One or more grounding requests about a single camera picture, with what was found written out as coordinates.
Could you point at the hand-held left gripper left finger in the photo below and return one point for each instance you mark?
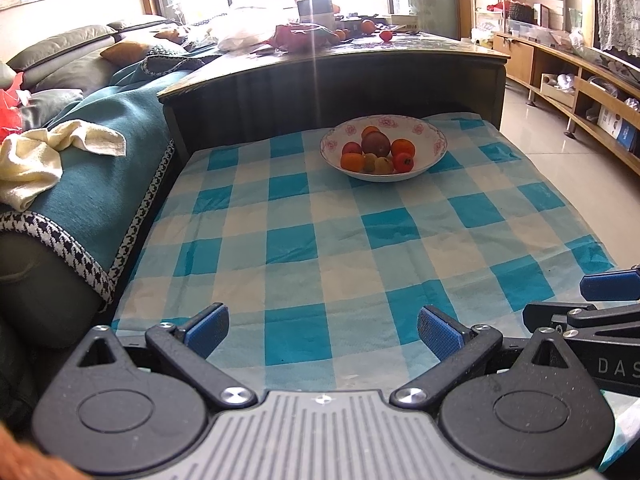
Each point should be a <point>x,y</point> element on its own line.
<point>207,329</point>

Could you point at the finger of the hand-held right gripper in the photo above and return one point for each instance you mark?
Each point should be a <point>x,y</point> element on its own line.
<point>612,285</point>
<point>590,317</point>

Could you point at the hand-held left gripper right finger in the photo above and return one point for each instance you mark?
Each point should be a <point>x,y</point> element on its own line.
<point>440,334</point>

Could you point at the red tomato with stem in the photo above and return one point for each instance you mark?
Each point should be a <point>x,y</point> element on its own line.
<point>403,162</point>

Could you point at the orange tangerine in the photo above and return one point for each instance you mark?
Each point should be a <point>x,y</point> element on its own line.
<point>340,34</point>
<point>368,26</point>
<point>403,146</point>
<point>352,162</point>
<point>371,130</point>

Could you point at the white floral ceramic bowl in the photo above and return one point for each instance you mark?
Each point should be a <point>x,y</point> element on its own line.
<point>430,132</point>

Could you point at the blue white checkered cloth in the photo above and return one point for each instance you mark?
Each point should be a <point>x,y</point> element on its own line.
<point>325,240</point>

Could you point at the blue and white box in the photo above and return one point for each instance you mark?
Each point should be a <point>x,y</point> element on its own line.
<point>617,127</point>

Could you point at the small yellow-green fruit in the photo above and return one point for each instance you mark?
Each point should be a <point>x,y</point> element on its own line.
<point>369,163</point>
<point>384,165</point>

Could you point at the teal houndstooth-trimmed blanket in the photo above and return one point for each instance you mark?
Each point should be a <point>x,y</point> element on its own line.
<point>100,180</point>

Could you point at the large dark red fruit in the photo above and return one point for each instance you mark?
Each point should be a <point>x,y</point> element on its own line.
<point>376,144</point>

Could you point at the long wooden cabinet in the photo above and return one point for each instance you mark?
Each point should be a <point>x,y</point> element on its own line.
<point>575,85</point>

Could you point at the small red tomato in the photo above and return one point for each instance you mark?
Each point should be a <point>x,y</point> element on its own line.
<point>351,148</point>

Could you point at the orange fuzzy cloth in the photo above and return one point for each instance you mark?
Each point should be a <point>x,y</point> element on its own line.
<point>25,457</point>

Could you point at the cream white towel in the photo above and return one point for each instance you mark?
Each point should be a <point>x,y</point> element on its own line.
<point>35,160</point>

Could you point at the dark wooden coffee table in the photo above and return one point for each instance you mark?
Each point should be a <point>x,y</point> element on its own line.
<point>300,90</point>

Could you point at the white lace cloth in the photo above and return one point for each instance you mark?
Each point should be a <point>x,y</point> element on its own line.
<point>617,15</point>

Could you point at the brown cushion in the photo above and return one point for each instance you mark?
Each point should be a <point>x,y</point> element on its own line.
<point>127,52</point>

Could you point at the dark woven basket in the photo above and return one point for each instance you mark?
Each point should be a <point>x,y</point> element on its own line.
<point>521,11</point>

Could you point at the red cloth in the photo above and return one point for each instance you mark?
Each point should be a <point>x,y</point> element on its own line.
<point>9,107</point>

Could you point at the white plastic bag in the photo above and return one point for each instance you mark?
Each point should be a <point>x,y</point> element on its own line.
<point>245,32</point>

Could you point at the red plastic bag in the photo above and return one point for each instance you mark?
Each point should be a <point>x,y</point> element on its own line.
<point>300,37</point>

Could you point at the grey sofa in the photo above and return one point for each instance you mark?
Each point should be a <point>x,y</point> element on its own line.
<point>55,60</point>

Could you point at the dark grey box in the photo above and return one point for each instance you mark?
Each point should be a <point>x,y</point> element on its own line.
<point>315,10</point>

